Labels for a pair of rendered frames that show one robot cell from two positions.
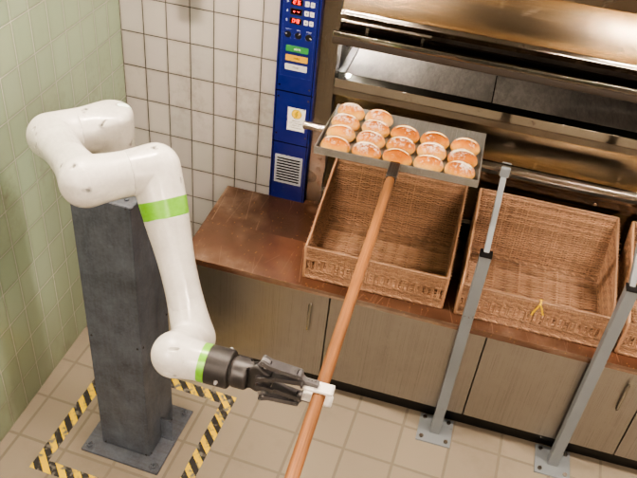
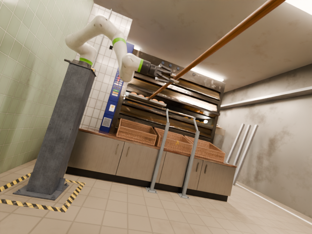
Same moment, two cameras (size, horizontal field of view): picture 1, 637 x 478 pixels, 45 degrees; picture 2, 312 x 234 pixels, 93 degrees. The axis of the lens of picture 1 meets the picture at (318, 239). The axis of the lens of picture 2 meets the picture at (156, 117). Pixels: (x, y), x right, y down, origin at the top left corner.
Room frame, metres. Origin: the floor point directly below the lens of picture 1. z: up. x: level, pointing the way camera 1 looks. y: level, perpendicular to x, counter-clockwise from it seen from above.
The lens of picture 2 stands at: (0.19, 0.45, 0.76)
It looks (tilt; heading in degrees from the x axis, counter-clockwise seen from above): 6 degrees up; 336
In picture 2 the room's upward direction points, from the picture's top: 15 degrees clockwise
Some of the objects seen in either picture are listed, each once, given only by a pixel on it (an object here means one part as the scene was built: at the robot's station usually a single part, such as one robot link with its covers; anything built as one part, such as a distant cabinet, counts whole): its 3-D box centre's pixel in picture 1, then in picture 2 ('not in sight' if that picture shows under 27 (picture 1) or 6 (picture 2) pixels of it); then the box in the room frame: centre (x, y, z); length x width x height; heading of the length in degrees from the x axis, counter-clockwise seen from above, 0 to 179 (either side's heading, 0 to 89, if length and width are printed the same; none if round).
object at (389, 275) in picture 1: (387, 229); (136, 131); (2.41, -0.26, 0.72); 0.56 x 0.49 x 0.28; 80
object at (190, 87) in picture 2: not in sight; (179, 82); (2.56, -0.88, 1.80); 1.79 x 0.11 x 0.19; 79
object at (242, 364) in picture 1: (252, 375); (155, 71); (1.17, 0.12, 1.19); 0.09 x 0.07 x 0.08; 80
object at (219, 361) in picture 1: (222, 365); (145, 68); (1.19, 0.19, 1.19); 0.12 x 0.06 x 0.09; 170
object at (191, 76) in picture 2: not in sight; (181, 73); (2.59, -0.88, 1.99); 1.80 x 0.08 x 0.21; 79
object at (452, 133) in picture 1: (403, 139); (146, 101); (2.31, -0.25, 1.19); 0.55 x 0.36 x 0.03; 80
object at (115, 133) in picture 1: (107, 136); (87, 54); (1.86, 0.63, 1.36); 0.16 x 0.13 x 0.19; 122
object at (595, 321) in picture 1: (538, 264); (171, 139); (2.30, -0.85, 0.72); 0.56 x 0.49 x 0.28; 79
